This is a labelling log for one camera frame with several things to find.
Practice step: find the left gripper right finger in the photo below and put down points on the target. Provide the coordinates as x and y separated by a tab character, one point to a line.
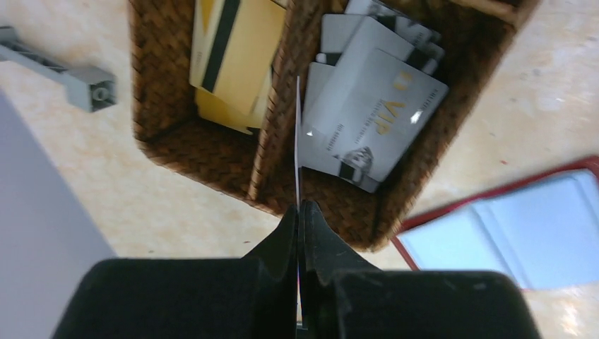
345	296

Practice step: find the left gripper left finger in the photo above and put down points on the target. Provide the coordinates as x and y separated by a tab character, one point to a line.
254	296

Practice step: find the red leather card holder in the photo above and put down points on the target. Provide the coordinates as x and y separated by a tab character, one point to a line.
541	231

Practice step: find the silver cards pile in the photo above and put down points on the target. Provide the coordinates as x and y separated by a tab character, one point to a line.
370	91

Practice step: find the gold cards pile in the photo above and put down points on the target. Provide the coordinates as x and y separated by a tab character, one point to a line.
233	48

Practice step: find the grey toy block bar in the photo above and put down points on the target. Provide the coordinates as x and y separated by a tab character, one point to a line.
87	87

